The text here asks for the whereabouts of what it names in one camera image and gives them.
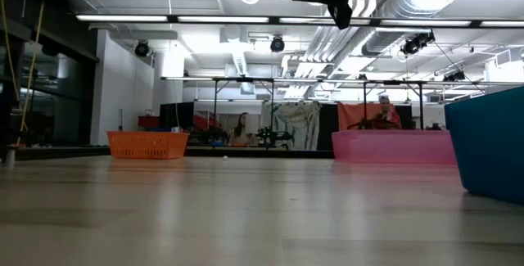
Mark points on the pink plastic bin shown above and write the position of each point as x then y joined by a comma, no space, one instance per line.
368,147

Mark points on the person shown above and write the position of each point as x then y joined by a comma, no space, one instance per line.
387,116
241,131

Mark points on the black curtain panel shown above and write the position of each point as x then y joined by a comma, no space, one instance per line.
328,127

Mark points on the red box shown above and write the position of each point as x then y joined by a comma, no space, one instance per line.
148,121

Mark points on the black aluminium table frame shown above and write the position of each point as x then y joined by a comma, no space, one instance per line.
286,153

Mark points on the orange plastic basket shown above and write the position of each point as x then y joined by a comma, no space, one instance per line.
147,145

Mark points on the black monitor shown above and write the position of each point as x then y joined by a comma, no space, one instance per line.
176,114

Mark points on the orange cloth screen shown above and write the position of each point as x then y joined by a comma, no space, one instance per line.
354,114

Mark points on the black ceiling spotlight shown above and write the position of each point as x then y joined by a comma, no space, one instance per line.
277,44
142,49
454,76

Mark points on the painted white tarp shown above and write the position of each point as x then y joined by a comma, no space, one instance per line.
299,123

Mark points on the silver metal cylinder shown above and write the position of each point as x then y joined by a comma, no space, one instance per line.
10,157

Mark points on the black ceiling camera rig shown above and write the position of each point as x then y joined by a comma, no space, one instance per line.
413,46

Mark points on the blue plastic bin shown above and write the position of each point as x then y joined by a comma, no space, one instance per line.
491,147

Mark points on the white ceiling light strip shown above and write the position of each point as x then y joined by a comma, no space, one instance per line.
223,19
503,24
430,23
123,18
307,20

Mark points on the black metal station frame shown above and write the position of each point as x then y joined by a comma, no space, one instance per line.
393,82
245,79

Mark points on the background black robot arm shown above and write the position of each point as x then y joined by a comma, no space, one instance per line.
274,136
215,135

